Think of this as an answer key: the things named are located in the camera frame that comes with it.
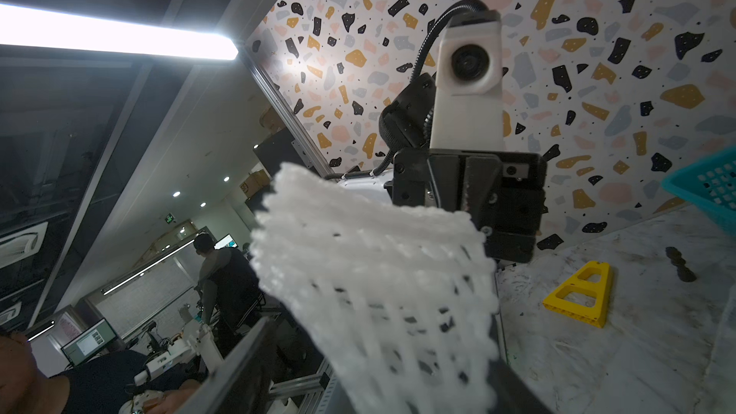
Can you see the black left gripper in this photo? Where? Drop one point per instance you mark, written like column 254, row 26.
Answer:
column 502, row 192

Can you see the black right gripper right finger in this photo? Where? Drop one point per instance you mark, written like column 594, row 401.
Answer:
column 512, row 394

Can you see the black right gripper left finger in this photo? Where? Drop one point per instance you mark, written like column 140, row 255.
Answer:
column 241, row 384

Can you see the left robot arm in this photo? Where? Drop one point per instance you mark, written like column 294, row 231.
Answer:
column 402, row 126

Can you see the person in dark shirt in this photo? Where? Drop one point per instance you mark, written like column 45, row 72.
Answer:
column 227, row 283

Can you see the yellow triangular plastic block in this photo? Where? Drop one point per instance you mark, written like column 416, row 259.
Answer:
column 585, row 295

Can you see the dark chess piece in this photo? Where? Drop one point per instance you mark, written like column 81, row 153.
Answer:
column 684, row 273

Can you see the teal plastic basket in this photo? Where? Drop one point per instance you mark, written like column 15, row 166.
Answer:
column 709, row 184

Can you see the ceiling strip light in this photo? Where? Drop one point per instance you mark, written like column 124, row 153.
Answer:
column 35, row 28

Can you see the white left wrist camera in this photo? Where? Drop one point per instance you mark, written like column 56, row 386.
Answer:
column 468, row 113

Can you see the aluminium corner post left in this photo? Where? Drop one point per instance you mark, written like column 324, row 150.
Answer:
column 284, row 110

